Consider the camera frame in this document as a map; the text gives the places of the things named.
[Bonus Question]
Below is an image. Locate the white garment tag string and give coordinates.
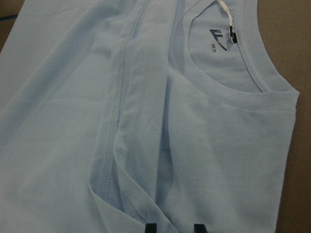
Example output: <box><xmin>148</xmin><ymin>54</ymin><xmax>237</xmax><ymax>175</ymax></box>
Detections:
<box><xmin>214</xmin><ymin>0</ymin><xmax>238</xmax><ymax>43</ymax></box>

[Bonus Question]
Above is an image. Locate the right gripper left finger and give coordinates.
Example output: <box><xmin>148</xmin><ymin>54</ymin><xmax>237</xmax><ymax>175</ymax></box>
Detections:
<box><xmin>144</xmin><ymin>223</ymin><xmax>157</xmax><ymax>233</ymax></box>

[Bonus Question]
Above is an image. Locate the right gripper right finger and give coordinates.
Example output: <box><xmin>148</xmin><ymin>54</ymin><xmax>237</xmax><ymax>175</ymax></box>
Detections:
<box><xmin>193</xmin><ymin>224</ymin><xmax>207</xmax><ymax>233</ymax></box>

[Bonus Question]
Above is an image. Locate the light blue t-shirt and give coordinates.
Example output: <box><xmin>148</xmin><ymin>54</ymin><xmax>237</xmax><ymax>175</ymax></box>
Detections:
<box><xmin>0</xmin><ymin>0</ymin><xmax>299</xmax><ymax>233</ymax></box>

